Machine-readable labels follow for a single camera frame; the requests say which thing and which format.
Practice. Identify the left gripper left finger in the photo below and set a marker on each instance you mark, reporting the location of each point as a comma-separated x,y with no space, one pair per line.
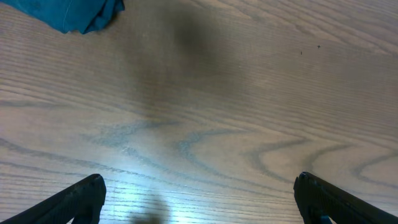
80,203

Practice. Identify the folded navy blue shorts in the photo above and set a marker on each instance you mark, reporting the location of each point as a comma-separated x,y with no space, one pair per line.
69,15

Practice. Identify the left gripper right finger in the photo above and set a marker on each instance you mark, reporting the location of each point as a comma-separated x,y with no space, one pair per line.
320,202

